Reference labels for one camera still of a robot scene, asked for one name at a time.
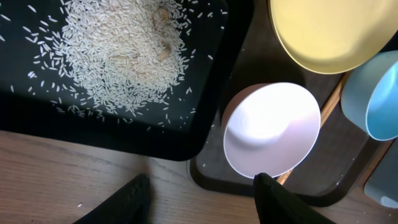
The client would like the yellow plate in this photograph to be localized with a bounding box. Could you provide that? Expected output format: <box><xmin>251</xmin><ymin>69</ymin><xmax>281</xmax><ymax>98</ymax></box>
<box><xmin>268</xmin><ymin>0</ymin><xmax>397</xmax><ymax>75</ymax></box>

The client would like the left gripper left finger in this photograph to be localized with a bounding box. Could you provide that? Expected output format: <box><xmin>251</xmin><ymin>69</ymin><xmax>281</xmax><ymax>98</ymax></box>
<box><xmin>73</xmin><ymin>174</ymin><xmax>152</xmax><ymax>224</ymax></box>

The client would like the wooden chopstick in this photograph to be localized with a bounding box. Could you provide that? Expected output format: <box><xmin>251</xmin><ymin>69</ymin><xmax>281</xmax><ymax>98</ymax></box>
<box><xmin>275</xmin><ymin>71</ymin><xmax>352</xmax><ymax>186</ymax></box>

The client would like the black tray bin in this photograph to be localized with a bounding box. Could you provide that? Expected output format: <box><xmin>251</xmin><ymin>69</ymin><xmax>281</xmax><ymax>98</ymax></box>
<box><xmin>1</xmin><ymin>1</ymin><xmax>254</xmax><ymax>161</ymax></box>

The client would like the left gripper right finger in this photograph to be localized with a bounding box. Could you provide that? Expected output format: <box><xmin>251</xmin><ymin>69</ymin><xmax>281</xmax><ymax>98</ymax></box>
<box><xmin>253</xmin><ymin>173</ymin><xmax>334</xmax><ymax>224</ymax></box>

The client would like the dark brown serving tray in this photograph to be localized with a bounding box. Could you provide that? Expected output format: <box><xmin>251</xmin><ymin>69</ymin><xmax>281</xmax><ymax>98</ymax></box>
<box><xmin>187</xmin><ymin>1</ymin><xmax>382</xmax><ymax>207</ymax></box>

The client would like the pile of rice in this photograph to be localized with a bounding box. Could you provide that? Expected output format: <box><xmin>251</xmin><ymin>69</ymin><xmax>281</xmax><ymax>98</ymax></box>
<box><xmin>0</xmin><ymin>0</ymin><xmax>229</xmax><ymax>131</ymax></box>

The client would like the pink bowl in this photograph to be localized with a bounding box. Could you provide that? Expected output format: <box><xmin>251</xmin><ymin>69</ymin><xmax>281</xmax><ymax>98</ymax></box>
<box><xmin>221</xmin><ymin>82</ymin><xmax>321</xmax><ymax>179</ymax></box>

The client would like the light blue bowl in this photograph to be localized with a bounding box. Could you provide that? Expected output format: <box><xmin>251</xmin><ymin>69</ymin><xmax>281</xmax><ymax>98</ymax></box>
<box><xmin>341</xmin><ymin>50</ymin><xmax>397</xmax><ymax>141</ymax></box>

